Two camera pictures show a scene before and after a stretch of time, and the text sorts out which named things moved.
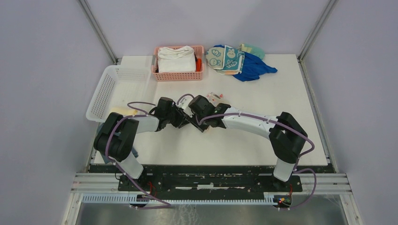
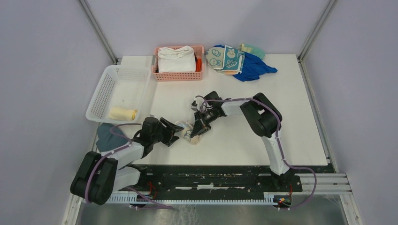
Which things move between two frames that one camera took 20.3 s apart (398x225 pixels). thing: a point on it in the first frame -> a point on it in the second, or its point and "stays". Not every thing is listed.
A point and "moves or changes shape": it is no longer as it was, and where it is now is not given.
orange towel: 199,65 stays
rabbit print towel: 216,98 moves or changes shape
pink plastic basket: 185,76 stays
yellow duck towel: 126,111 stays
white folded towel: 179,59 stays
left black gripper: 180,121 -> 170,130
